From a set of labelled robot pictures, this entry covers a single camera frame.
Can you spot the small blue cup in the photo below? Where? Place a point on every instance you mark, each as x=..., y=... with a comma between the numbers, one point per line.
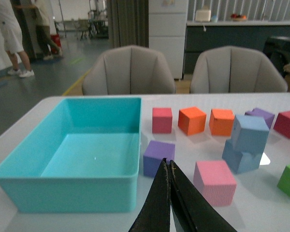
x=214, y=19

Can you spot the left beige chair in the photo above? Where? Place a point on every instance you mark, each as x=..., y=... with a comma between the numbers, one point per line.
x=129, y=70

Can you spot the red-orange foam cube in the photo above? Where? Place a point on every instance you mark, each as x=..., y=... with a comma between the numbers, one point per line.
x=191, y=120

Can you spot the white toaster appliance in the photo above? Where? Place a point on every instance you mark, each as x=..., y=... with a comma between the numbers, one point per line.
x=203, y=15

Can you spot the person in white shorts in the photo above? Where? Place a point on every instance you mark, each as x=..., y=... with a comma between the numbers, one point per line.
x=12, y=34

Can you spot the white drawer cabinet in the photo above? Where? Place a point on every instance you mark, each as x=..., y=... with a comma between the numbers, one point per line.
x=167, y=20

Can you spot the fruit bowl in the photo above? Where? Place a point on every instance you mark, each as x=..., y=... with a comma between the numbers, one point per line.
x=238, y=17

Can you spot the red bin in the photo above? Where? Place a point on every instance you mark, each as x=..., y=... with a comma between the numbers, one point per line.
x=56, y=39

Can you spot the right beige chair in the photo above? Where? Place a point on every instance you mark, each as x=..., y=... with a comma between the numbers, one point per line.
x=232, y=69

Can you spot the magenta foam cube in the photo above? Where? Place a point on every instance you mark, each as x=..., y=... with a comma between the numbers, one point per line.
x=162, y=119

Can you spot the orange notched foam cube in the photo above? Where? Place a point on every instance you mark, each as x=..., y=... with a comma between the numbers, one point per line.
x=221, y=122

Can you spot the light blue foam cube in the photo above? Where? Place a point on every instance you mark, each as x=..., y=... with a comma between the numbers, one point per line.
x=249, y=134
x=240, y=162

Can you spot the distant office chair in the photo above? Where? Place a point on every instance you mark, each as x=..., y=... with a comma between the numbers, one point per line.
x=81, y=28

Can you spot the pink foam cube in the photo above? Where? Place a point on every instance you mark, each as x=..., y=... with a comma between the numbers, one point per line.
x=214, y=180

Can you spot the beige chair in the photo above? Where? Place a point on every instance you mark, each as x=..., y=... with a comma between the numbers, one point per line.
x=232, y=69
x=129, y=70

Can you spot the person in khaki trousers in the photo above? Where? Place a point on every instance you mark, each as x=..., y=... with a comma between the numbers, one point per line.
x=42, y=28

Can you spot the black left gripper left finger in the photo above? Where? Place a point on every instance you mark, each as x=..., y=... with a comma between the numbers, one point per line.
x=155, y=213

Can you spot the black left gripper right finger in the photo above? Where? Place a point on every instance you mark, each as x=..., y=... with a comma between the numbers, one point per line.
x=193, y=213

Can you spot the purple notched foam cube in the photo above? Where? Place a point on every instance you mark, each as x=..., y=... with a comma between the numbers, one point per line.
x=267, y=116

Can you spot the teal plastic bin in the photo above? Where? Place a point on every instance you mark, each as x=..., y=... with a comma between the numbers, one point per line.
x=83, y=157

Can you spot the grey curtain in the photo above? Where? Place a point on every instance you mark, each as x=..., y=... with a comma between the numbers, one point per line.
x=128, y=22

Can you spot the dark red foam cube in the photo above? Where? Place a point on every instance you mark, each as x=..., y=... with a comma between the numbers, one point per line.
x=282, y=124

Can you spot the dark grey counter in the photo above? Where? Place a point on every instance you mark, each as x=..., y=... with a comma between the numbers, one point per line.
x=249, y=34

